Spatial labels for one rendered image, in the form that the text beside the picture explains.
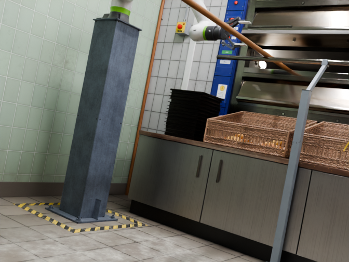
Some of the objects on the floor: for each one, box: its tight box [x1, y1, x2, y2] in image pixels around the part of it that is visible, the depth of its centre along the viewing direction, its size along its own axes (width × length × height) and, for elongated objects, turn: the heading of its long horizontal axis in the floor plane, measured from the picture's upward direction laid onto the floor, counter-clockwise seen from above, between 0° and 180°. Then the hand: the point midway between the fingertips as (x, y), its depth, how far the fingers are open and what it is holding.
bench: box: [128, 130, 349, 262], centre depth 232 cm, size 56×242×58 cm, turn 143°
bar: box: [217, 55, 349, 262], centre depth 226 cm, size 31×127×118 cm, turn 143°
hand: (246, 33), depth 242 cm, fingers open, 13 cm apart
